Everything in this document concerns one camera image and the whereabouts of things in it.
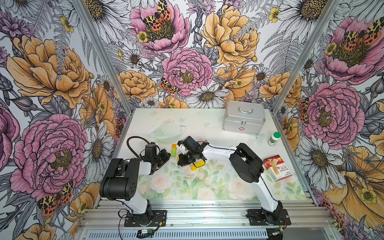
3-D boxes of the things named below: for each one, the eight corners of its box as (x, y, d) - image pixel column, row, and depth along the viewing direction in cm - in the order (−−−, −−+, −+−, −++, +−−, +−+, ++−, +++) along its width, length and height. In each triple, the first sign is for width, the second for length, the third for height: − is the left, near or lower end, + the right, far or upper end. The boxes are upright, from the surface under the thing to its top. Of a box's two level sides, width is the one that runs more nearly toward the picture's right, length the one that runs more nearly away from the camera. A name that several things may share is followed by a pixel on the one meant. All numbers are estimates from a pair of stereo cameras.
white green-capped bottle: (271, 147, 103) (277, 138, 95) (266, 143, 105) (271, 134, 97) (276, 144, 105) (282, 135, 97) (271, 140, 107) (277, 130, 99)
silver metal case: (224, 135, 110) (228, 119, 97) (220, 108, 128) (223, 91, 115) (261, 135, 110) (270, 119, 97) (252, 108, 128) (258, 91, 115)
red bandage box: (272, 182, 88) (276, 179, 84) (260, 162, 96) (263, 158, 92) (289, 178, 90) (293, 174, 86) (275, 158, 98) (279, 154, 94)
